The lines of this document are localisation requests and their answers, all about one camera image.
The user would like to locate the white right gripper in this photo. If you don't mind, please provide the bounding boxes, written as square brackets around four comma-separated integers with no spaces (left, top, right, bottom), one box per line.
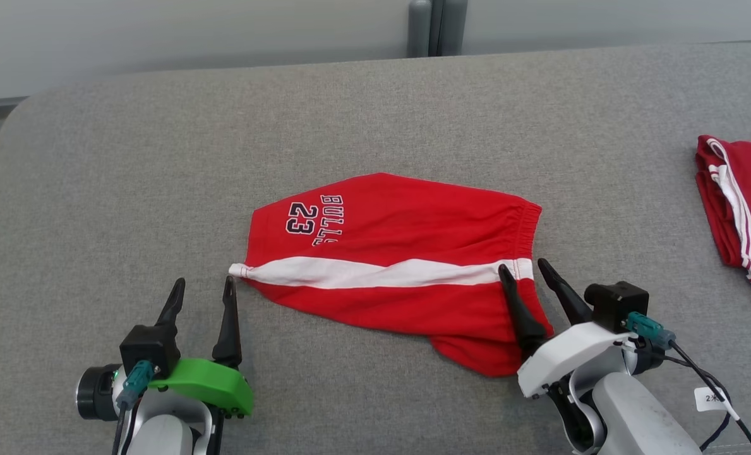
[498,257,639,399]

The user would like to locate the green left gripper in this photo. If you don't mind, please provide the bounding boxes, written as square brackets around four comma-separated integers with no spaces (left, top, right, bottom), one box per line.
[148,275,255,418]

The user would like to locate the red shorts with white stripe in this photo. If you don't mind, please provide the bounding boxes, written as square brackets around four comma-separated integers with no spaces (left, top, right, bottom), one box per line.
[228,171,555,379]

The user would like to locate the grey fabric sofa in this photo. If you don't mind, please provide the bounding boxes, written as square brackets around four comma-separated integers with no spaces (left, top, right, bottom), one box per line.
[0,40,751,455]

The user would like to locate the teal left camera connector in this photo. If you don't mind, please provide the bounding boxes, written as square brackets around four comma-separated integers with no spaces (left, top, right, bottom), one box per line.
[116,360,155,412]

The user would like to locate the teal camera connector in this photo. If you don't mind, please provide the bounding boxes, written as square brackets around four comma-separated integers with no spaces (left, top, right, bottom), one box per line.
[116,360,155,412]
[625,312,676,351]

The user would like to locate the teal right camera connector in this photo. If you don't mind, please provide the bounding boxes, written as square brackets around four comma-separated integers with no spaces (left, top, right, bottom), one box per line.
[625,312,676,351]

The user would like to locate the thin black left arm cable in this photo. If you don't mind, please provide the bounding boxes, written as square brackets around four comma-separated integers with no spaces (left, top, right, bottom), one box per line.
[111,404,137,455]

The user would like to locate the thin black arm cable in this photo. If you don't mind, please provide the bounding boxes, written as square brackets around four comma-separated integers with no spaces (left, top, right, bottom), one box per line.
[111,404,137,455]
[663,340,751,455]

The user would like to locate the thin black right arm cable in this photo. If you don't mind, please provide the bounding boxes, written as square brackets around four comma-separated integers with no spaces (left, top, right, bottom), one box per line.
[663,340,751,455]

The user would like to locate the small white cable tag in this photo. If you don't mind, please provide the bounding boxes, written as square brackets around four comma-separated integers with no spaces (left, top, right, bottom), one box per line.
[694,386,730,413]

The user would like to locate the grey metal partition post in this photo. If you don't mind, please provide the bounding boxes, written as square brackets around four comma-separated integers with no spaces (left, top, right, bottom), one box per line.
[406,0,469,58]

